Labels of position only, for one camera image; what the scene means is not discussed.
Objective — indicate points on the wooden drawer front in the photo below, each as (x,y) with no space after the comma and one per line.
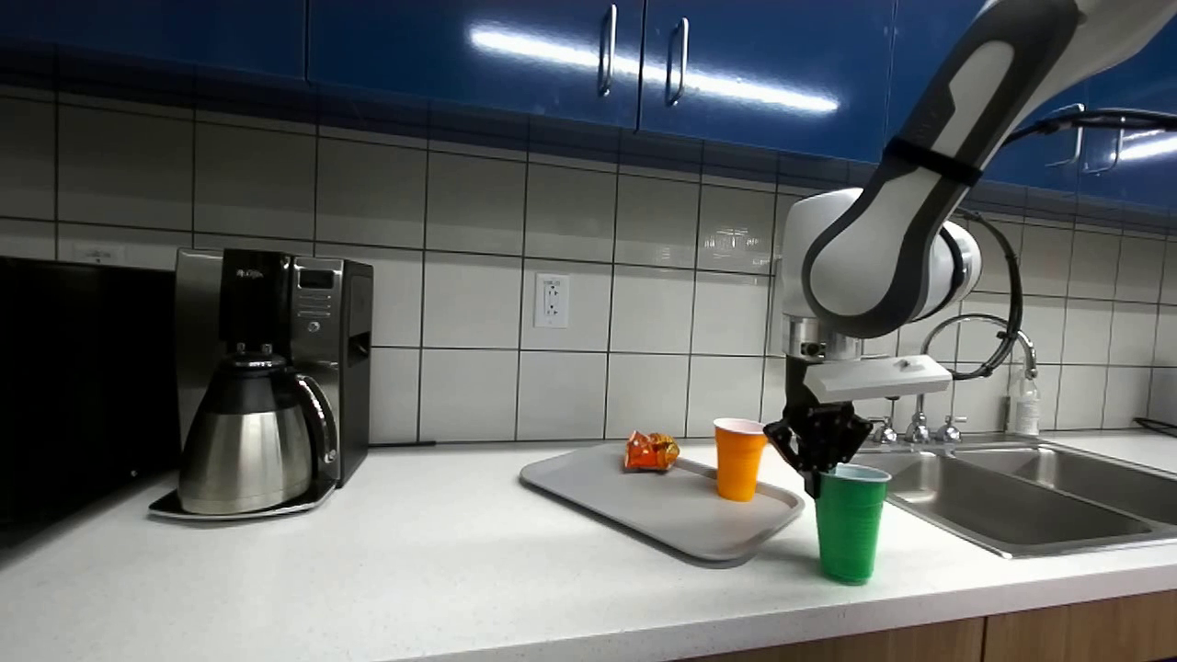
(885,646)
(1089,629)

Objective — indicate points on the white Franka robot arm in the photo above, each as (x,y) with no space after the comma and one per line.
(885,245)

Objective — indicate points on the white wall outlet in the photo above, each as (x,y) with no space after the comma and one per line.
(554,298)

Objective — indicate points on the grey plastic tray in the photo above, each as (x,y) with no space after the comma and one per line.
(639,500)

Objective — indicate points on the steel coffee carafe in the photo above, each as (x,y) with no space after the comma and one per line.
(252,445)

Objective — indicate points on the black microwave oven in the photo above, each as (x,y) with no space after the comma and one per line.
(78,390)

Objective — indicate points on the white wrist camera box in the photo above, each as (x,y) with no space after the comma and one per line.
(875,374)

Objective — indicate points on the orange plastic cup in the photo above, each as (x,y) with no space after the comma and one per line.
(742,466)

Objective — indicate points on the chrome gooseneck faucet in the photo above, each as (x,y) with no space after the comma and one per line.
(999,323)

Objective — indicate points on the stainless steel sink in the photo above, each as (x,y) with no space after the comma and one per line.
(1041,498)

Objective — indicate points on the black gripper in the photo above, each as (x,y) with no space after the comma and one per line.
(824,428)

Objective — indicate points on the green plastic cup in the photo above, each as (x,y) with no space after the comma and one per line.
(852,529)

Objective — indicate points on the clear soap bottle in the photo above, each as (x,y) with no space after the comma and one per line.
(1024,406)

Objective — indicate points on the orange cheetos snack bag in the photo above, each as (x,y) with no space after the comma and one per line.
(652,454)

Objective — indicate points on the steel black coffee maker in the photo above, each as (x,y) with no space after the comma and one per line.
(332,331)

